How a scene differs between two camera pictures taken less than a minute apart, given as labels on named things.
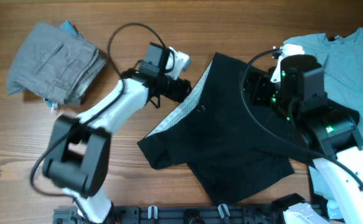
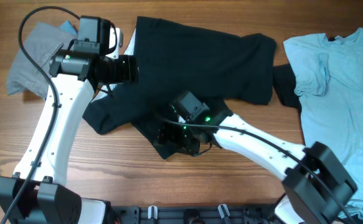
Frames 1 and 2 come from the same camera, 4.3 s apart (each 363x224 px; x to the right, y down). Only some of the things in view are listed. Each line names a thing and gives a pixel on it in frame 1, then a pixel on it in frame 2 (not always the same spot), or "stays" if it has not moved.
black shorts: [236, 150] → [174, 58]
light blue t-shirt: [351, 64] stays
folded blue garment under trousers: [68, 26] stays
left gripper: [179, 88] → [129, 71]
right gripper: [260, 84] → [169, 131]
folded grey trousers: [56, 66] stays
